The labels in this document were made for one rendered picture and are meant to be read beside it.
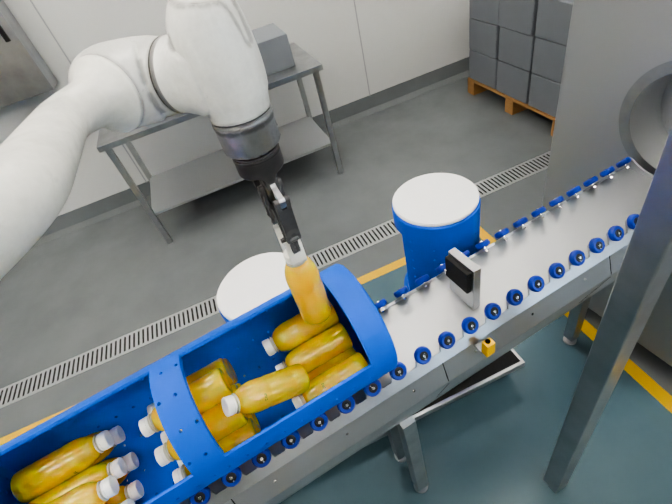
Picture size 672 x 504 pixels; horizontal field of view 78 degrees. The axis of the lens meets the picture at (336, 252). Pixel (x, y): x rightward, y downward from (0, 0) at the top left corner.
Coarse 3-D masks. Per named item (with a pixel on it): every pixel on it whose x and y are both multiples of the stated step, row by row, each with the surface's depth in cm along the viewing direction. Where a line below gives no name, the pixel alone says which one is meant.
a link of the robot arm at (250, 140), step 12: (264, 120) 58; (216, 132) 59; (228, 132) 57; (240, 132) 57; (252, 132) 57; (264, 132) 58; (276, 132) 61; (228, 144) 59; (240, 144) 58; (252, 144) 58; (264, 144) 59; (276, 144) 61; (228, 156) 61; (240, 156) 60; (252, 156) 60
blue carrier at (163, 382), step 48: (336, 288) 89; (240, 336) 104; (384, 336) 87; (144, 384) 97; (48, 432) 91; (192, 432) 78; (288, 432) 87; (0, 480) 89; (144, 480) 97; (192, 480) 80
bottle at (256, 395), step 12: (276, 372) 90; (288, 372) 91; (300, 372) 92; (252, 384) 86; (264, 384) 86; (276, 384) 87; (288, 384) 89; (300, 384) 90; (240, 396) 84; (252, 396) 84; (264, 396) 85; (276, 396) 87; (288, 396) 89; (240, 408) 83; (252, 408) 84; (264, 408) 86
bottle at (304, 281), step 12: (288, 264) 79; (300, 264) 78; (312, 264) 81; (288, 276) 80; (300, 276) 79; (312, 276) 80; (300, 288) 80; (312, 288) 81; (324, 288) 86; (300, 300) 83; (312, 300) 83; (324, 300) 86; (300, 312) 88; (312, 312) 85; (324, 312) 87
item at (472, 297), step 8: (448, 256) 110; (456, 256) 109; (464, 256) 108; (448, 264) 110; (456, 264) 108; (464, 264) 106; (472, 264) 106; (448, 272) 113; (456, 272) 109; (464, 272) 105; (472, 272) 104; (480, 272) 105; (456, 280) 111; (464, 280) 107; (472, 280) 106; (480, 280) 107; (456, 288) 117; (464, 288) 109; (472, 288) 108; (464, 296) 115; (472, 296) 111; (472, 304) 113
